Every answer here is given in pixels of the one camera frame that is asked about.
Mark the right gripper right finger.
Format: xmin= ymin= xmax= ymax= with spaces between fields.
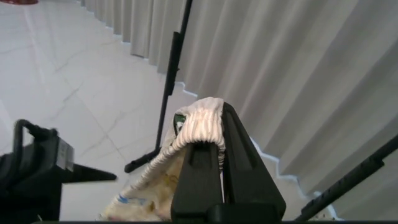
xmin=220 ymin=101 xmax=287 ymax=222

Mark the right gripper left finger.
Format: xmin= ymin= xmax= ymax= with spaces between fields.
xmin=170 ymin=140 xmax=224 ymax=222

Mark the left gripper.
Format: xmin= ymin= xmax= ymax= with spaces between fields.
xmin=0 ymin=133 xmax=118 ymax=222

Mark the cream printed garment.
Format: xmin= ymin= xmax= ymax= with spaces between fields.
xmin=99 ymin=96 xmax=226 ymax=222

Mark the black clothes rack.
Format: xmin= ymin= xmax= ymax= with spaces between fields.
xmin=124 ymin=0 xmax=398 ymax=222

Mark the white curtain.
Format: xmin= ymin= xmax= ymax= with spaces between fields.
xmin=80 ymin=0 xmax=398 ymax=222

